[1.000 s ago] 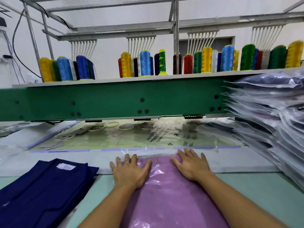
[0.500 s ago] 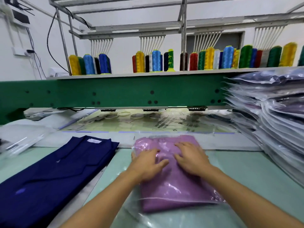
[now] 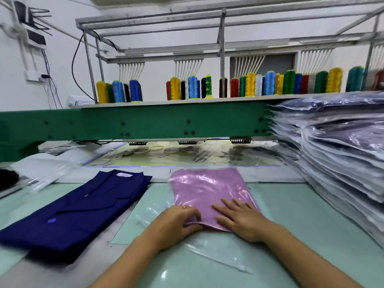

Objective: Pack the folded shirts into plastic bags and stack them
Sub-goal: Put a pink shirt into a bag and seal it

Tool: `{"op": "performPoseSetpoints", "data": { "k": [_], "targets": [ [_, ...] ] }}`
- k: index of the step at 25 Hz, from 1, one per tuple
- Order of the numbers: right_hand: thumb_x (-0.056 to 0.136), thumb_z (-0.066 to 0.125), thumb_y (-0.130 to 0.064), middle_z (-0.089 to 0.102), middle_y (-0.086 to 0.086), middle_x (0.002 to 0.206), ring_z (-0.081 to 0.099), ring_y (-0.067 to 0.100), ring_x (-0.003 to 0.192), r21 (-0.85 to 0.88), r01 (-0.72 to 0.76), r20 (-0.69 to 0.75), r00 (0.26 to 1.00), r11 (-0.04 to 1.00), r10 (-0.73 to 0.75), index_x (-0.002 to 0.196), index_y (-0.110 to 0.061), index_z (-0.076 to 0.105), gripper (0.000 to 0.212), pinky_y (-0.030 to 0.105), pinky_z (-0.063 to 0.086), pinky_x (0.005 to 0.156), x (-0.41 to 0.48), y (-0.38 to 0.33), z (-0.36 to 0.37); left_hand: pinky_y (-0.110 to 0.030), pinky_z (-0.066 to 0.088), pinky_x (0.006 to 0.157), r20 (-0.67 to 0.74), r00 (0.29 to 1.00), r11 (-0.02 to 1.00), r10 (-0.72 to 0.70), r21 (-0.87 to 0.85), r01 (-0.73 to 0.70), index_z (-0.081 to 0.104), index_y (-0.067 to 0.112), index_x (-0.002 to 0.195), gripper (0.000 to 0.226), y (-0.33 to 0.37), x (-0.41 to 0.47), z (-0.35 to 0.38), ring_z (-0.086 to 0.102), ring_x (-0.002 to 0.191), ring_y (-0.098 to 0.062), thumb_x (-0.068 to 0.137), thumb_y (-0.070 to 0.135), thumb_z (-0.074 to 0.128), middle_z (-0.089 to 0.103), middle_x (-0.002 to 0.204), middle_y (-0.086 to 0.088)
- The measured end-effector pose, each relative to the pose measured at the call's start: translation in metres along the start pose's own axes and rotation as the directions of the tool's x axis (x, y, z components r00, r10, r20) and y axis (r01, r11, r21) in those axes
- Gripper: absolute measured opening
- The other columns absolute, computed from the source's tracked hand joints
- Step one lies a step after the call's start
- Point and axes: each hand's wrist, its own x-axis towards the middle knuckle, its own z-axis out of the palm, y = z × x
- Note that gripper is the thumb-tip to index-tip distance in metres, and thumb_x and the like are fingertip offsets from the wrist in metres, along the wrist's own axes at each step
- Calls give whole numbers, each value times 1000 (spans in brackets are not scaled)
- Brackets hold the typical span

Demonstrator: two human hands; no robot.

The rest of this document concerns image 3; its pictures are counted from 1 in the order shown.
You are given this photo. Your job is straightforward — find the stack of bagged garments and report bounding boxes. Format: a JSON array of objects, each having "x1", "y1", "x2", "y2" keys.
[{"x1": 270, "y1": 92, "x2": 384, "y2": 248}]

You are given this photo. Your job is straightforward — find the black cloth bundle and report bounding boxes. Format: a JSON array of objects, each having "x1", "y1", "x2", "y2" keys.
[{"x1": 0, "y1": 168, "x2": 20, "y2": 191}]

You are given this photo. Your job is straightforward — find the white wall socket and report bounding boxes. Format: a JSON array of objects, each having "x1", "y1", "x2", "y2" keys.
[{"x1": 25, "y1": 70, "x2": 50, "y2": 82}]

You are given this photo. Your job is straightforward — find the person's right forearm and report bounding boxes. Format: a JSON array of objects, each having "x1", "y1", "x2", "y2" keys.
[{"x1": 258, "y1": 226, "x2": 364, "y2": 288}]

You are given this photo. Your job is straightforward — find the black hanging cable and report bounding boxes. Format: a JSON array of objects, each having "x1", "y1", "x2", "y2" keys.
[{"x1": 72, "y1": 34, "x2": 98, "y2": 104}]

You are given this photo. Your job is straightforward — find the person's right hand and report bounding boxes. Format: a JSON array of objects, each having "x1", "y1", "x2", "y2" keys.
[{"x1": 212, "y1": 198, "x2": 274, "y2": 244}]

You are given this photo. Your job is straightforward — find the row of coloured thread spools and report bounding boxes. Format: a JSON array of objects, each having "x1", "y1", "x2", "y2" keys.
[{"x1": 96, "y1": 66, "x2": 384, "y2": 104}]

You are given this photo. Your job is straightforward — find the white box device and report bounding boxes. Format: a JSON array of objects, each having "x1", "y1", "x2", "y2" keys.
[{"x1": 67, "y1": 94, "x2": 96, "y2": 108}]

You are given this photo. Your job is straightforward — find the green machine beam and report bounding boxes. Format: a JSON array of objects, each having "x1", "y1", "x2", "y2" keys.
[{"x1": 0, "y1": 99, "x2": 289, "y2": 162}]

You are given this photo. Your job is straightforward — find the grey metal thread rack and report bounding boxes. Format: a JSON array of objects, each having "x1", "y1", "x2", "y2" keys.
[{"x1": 75, "y1": 0, "x2": 384, "y2": 102}]

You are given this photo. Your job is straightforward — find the wall router with antennas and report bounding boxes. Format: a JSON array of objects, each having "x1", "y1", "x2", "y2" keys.
[{"x1": 12, "y1": 2, "x2": 52, "y2": 48}]

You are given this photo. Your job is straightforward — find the navy blue shirt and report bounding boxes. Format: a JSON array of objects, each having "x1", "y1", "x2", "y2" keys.
[{"x1": 0, "y1": 170, "x2": 152, "y2": 264}]

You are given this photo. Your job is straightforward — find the crumpled clear plastic film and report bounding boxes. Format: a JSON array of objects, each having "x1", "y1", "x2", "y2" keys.
[{"x1": 11, "y1": 154, "x2": 76, "y2": 192}]

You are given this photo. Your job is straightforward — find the pink shirt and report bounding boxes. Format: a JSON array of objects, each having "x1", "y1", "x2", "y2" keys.
[{"x1": 168, "y1": 168, "x2": 260, "y2": 232}]

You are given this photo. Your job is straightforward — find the person's left hand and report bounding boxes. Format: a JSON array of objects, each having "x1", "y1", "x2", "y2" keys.
[{"x1": 143, "y1": 204, "x2": 204, "y2": 252}]

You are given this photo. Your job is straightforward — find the person's left forearm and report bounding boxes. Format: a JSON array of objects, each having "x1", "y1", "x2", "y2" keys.
[{"x1": 90, "y1": 238, "x2": 172, "y2": 288}]

